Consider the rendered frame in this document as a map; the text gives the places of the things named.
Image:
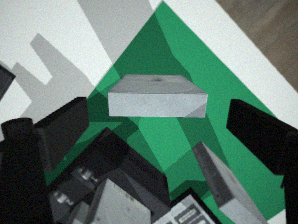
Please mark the green bench mat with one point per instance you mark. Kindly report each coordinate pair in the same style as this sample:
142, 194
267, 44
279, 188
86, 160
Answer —
167, 46

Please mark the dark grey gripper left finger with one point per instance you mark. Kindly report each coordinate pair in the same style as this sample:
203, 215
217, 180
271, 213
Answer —
27, 151

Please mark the black status display screen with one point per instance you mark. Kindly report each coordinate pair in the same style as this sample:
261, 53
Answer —
188, 208

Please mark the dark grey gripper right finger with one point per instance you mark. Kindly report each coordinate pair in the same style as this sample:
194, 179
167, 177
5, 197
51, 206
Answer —
273, 142

